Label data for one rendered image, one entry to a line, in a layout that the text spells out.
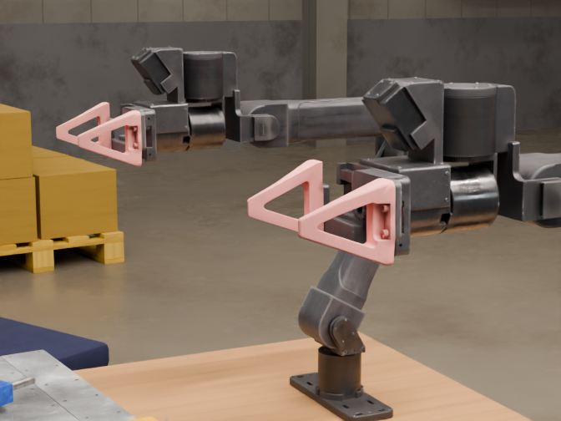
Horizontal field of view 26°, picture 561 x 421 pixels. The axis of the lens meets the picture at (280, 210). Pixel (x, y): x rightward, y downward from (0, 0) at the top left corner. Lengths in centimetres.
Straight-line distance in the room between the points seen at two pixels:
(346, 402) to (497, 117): 76
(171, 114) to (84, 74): 859
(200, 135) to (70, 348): 154
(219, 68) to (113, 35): 861
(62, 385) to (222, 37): 878
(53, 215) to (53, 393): 433
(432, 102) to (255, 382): 91
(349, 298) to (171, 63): 42
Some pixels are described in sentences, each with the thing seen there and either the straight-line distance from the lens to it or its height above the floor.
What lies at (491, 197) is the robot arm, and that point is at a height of 121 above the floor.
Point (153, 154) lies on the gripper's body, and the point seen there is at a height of 118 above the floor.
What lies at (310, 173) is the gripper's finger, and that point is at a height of 123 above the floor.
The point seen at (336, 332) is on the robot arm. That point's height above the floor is 91.
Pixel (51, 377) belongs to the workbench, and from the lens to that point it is 190.
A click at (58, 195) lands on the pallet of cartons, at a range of 613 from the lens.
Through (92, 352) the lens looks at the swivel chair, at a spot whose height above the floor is 50.
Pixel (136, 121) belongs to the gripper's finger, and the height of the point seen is 122.
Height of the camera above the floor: 138
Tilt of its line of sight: 10 degrees down
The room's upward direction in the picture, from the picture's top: straight up
